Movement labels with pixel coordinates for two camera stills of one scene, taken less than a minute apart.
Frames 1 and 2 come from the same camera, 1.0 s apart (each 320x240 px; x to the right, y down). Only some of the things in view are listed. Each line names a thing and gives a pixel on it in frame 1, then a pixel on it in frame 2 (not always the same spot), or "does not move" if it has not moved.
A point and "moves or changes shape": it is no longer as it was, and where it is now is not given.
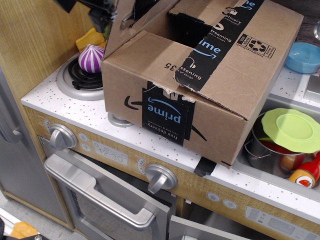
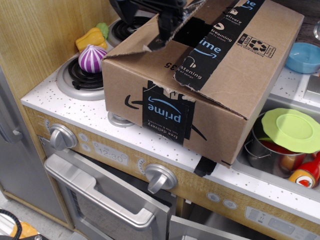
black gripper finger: (101, 18) → (168, 21)
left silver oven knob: (61, 137) does not move
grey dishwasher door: (182, 229) does not move
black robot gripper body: (107, 5) → (126, 9)
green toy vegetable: (106, 31) does not move
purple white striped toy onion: (90, 58) does not move
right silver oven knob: (160, 177) does not move
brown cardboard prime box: (193, 73) moves or changes shape
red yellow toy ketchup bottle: (307, 174) does not move
